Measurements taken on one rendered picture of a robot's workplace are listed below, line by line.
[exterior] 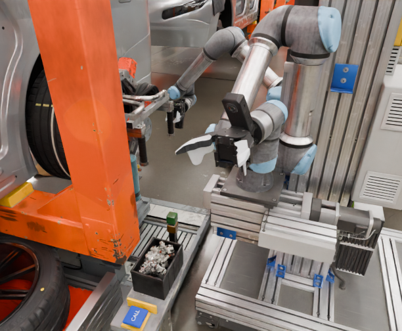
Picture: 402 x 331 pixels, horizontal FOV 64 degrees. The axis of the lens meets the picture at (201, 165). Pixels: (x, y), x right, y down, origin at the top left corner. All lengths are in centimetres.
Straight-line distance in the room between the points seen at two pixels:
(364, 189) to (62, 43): 115
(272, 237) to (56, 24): 96
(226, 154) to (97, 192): 62
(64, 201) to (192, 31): 309
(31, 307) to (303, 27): 130
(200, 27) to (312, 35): 319
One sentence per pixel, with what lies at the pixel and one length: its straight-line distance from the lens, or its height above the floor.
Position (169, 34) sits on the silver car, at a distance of 410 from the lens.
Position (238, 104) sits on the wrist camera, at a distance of 67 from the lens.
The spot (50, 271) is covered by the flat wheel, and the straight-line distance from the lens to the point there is 151.
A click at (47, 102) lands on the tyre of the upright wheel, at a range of 162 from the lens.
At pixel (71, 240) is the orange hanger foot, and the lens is 148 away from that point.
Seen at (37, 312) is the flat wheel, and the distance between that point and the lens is 140.
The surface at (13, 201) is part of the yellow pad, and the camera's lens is 161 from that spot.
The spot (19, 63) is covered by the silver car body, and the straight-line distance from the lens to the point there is 155.
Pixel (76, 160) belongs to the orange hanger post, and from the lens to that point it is 118.
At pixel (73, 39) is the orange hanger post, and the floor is 139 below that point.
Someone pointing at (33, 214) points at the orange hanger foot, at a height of 68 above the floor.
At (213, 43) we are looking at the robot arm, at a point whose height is 124.
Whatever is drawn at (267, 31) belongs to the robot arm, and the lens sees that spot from 105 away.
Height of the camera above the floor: 154
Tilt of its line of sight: 31 degrees down
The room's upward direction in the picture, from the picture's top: straight up
